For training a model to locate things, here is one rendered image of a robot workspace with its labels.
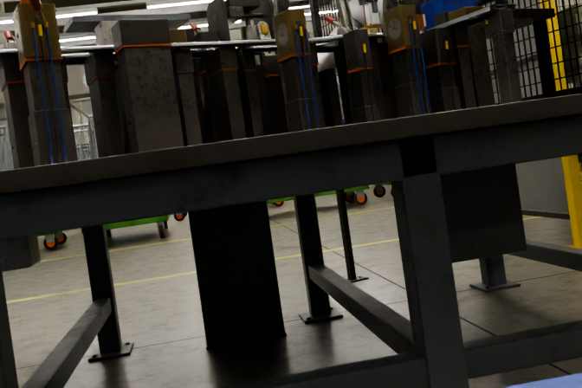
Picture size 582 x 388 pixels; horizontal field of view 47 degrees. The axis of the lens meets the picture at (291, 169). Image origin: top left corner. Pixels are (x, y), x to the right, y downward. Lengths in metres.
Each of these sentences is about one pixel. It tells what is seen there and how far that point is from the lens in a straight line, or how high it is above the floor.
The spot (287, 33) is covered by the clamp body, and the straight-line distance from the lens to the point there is 1.79.
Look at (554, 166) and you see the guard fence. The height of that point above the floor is 0.43.
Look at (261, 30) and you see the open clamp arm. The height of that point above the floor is 1.07.
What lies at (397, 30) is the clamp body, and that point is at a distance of 1.97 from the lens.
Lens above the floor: 0.64
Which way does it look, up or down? level
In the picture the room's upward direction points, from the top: 8 degrees counter-clockwise
